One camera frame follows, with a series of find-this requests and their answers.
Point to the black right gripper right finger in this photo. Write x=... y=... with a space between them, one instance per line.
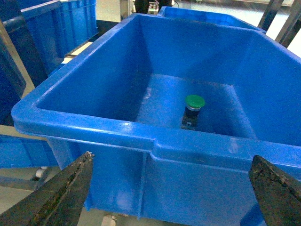
x=277 y=193

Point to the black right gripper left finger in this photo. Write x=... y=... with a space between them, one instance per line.
x=59 y=202

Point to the green mushroom push button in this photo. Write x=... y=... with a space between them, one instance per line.
x=194 y=103

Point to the blue upper right shelf bin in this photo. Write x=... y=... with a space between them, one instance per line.
x=123 y=99

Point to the blue shelf bin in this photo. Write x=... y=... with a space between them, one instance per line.
x=45 y=31
x=123 y=99

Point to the blue upper left shelf bin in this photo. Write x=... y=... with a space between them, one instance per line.
x=45 y=31

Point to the blue bin behind right bin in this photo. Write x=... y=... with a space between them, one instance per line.
x=207 y=17

